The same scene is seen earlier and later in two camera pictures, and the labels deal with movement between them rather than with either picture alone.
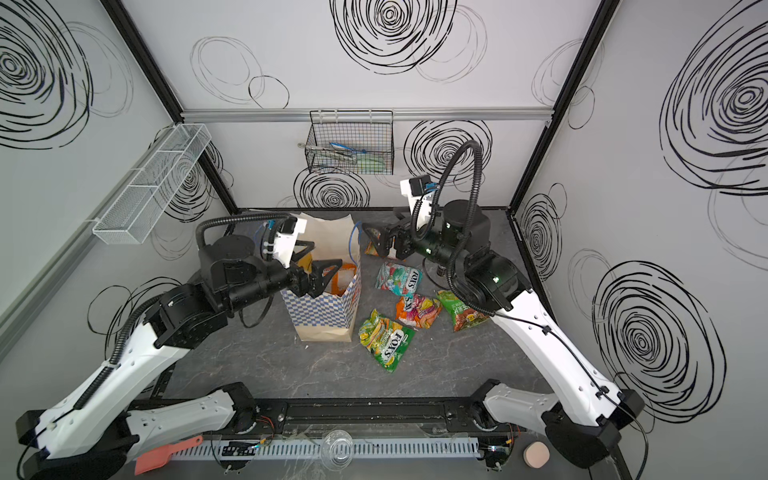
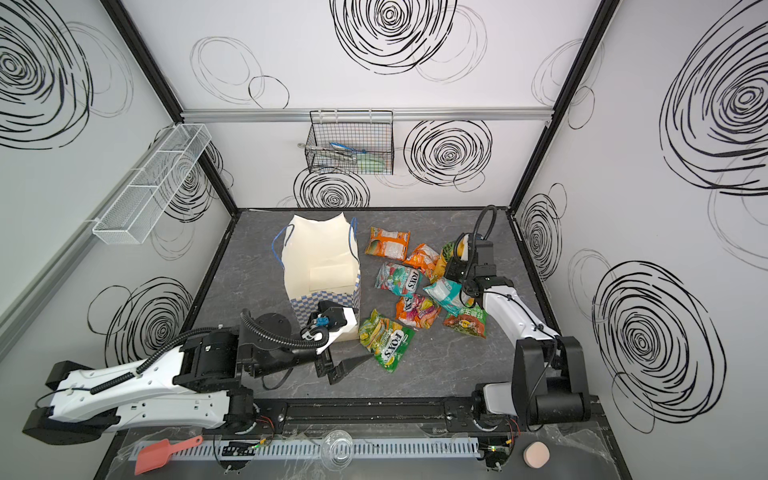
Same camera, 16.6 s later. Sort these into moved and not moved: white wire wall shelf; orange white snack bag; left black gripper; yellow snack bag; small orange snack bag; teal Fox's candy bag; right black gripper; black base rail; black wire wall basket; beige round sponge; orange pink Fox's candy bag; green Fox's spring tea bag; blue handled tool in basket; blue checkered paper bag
Moved: small orange snack bag; left black gripper; yellow snack bag; orange white snack bag; right black gripper
Not moved: green Fox's spring tea bag; beige round sponge; white wire wall shelf; blue checkered paper bag; black base rail; teal Fox's candy bag; orange pink Fox's candy bag; black wire wall basket; blue handled tool in basket
